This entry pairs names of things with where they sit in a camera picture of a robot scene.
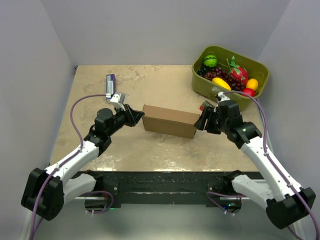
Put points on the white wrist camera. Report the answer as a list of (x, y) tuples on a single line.
[(221, 97), (117, 100)]

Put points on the red toy apple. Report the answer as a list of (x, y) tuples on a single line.
[(248, 92)]

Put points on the purple toothpaste box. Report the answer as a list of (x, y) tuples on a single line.
[(110, 86)]

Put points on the yellow toy mango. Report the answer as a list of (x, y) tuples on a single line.
[(252, 84)]

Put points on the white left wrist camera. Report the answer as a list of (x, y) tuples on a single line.
[(117, 100)]

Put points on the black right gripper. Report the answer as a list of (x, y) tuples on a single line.
[(200, 123)]

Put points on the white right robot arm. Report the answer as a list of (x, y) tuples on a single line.
[(285, 201)]

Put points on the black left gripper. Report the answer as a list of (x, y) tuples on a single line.
[(135, 116)]

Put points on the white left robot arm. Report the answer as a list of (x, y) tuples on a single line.
[(48, 190)]

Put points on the black base frame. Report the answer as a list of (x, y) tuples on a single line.
[(117, 188)]

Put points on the dark purple toy grapes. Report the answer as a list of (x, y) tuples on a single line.
[(202, 71)]

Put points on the green plastic basket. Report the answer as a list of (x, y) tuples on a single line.
[(209, 89)]

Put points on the green toy watermelon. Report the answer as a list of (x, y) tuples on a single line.
[(210, 60)]

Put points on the red toothpaste box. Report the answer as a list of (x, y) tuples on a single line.
[(204, 105)]

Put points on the yellow toy banana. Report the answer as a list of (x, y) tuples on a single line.
[(220, 82)]

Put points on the brown cardboard box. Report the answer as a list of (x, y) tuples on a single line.
[(169, 121)]

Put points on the pink toy dragon fruit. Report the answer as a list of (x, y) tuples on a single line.
[(237, 71)]

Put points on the red toy grapes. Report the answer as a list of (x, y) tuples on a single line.
[(235, 85)]

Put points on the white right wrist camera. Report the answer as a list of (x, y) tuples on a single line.
[(221, 97)]

